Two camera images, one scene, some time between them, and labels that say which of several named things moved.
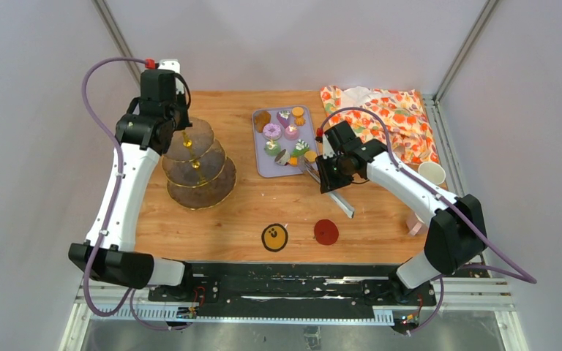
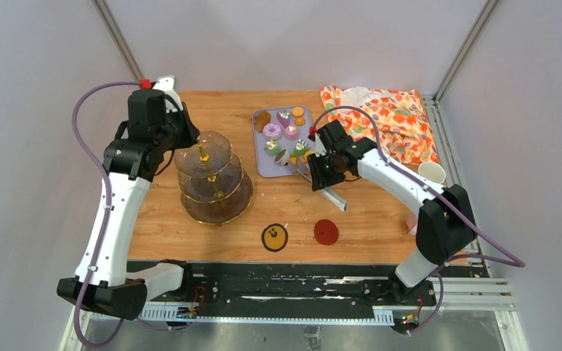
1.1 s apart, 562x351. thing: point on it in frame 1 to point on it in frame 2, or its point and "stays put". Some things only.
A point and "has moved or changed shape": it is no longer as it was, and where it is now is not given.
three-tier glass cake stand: [200, 175] has moved or changed shape
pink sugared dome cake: [291, 132] stays put
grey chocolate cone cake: [282, 157] stays put
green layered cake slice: [301, 147] stays put
